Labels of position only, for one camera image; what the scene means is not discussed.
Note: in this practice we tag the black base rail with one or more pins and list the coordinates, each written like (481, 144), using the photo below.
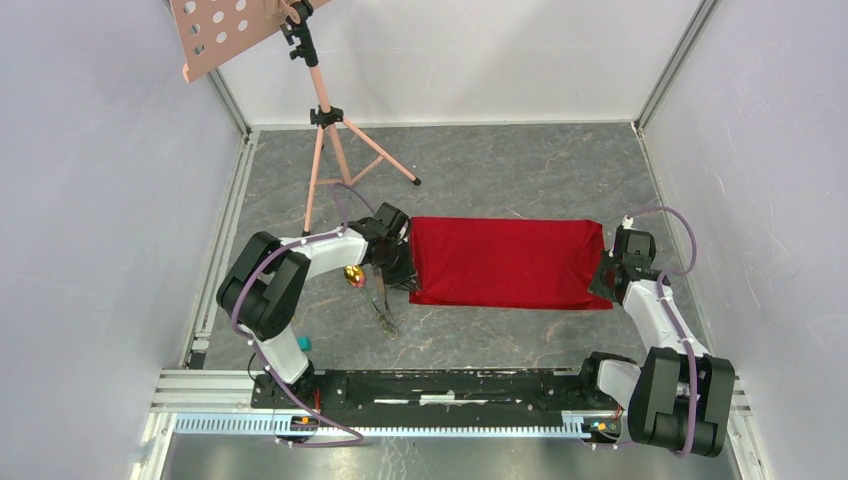
(466, 398)

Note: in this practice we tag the pink music stand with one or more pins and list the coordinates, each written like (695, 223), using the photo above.
(214, 32)

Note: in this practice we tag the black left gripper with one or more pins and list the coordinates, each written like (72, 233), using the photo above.
(405, 278)

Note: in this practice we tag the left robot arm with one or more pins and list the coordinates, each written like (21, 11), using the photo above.
(261, 291)

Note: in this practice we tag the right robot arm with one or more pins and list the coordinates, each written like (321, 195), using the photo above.
(680, 397)

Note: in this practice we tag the iridescent spoon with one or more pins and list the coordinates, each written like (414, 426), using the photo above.
(355, 276)

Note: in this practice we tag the red cloth napkin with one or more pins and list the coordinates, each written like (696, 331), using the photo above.
(507, 263)

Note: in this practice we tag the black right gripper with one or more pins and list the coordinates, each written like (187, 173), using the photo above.
(596, 285)

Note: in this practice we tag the teal cube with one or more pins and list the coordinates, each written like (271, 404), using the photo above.
(304, 343)

